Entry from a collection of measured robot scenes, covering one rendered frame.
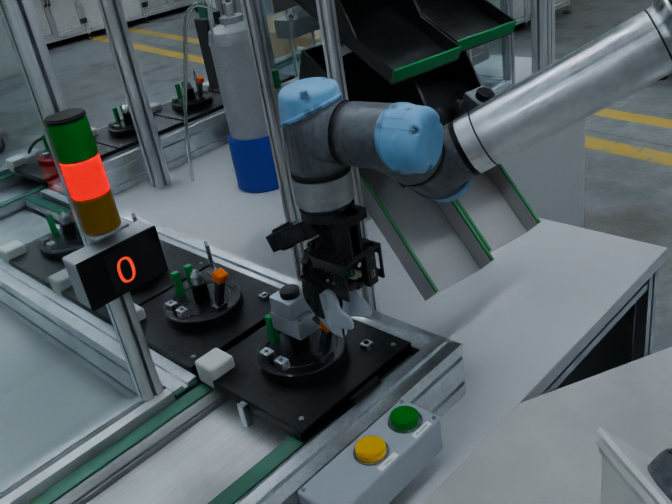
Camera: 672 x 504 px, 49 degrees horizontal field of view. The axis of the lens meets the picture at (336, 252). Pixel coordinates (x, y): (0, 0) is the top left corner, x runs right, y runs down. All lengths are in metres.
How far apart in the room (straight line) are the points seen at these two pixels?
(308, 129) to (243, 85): 1.09
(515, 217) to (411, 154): 0.62
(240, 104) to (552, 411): 1.15
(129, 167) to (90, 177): 1.30
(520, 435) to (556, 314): 0.32
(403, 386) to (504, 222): 0.42
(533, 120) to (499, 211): 0.50
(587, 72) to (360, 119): 0.26
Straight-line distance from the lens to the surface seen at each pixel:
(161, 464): 1.12
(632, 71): 0.88
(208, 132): 2.40
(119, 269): 1.01
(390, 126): 0.79
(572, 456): 1.12
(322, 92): 0.84
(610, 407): 1.20
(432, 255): 1.23
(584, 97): 0.88
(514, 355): 1.28
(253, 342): 1.21
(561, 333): 1.33
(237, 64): 1.91
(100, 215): 0.98
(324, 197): 0.88
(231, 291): 1.32
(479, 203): 1.35
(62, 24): 10.07
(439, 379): 1.13
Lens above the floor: 1.65
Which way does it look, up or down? 29 degrees down
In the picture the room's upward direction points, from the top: 10 degrees counter-clockwise
